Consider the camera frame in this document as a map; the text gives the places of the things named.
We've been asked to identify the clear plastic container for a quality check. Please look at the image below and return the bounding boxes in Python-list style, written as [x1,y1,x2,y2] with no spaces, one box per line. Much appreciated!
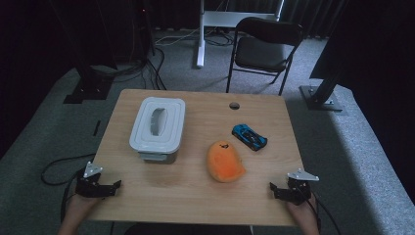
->
[136,149,179,165]

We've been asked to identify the person's dark clothing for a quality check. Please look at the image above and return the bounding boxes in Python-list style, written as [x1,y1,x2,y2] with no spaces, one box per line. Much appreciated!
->
[123,222,253,235]

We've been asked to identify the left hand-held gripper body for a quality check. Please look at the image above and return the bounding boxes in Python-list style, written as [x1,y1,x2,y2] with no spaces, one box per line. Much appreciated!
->
[75,161,107,199]

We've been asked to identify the bundle of black cables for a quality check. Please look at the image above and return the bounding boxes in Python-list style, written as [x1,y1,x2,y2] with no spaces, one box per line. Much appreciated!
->
[91,47,167,91]

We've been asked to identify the thin black cable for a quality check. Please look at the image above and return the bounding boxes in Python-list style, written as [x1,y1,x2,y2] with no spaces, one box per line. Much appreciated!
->
[312,192,342,235]
[41,153,97,187]

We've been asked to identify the white container lid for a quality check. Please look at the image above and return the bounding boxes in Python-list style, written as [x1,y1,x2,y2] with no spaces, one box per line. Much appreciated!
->
[128,96,186,155]

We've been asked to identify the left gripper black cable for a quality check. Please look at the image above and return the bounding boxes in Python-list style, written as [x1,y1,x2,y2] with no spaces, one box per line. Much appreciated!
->
[60,169,82,223]

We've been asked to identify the orange plush toy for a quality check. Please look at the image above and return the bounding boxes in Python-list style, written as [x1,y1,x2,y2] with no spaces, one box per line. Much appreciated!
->
[206,140,248,184]

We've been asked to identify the black folding chair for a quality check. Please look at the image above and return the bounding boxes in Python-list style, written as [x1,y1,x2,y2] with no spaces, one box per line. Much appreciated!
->
[225,17,305,96]

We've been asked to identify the black metal stand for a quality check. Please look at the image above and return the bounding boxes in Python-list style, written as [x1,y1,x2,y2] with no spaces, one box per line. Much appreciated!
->
[63,58,115,105]
[299,65,347,113]

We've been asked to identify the white cable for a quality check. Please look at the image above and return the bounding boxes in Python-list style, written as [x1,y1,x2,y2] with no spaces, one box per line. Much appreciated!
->
[155,27,201,47]

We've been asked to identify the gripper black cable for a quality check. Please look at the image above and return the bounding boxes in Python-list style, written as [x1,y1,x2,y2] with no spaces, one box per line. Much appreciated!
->
[60,169,82,223]
[304,187,322,230]

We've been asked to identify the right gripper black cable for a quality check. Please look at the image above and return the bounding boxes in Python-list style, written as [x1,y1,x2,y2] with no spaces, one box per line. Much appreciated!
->
[304,187,322,230]

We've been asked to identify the person's left hand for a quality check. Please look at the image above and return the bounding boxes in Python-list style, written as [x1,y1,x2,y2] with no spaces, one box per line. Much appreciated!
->
[67,194,101,226]

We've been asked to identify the person's right hand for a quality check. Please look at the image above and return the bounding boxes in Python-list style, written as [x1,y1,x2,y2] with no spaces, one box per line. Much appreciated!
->
[287,195,319,229]

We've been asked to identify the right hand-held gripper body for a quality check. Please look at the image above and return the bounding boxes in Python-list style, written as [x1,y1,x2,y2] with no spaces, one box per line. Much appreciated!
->
[287,168,320,207]

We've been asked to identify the white desk frame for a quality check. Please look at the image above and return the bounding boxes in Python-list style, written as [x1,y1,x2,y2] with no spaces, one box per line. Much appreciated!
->
[195,0,285,69]

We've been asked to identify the blue toy car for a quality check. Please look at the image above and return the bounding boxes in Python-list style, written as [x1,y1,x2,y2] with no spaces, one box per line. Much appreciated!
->
[231,123,268,152]

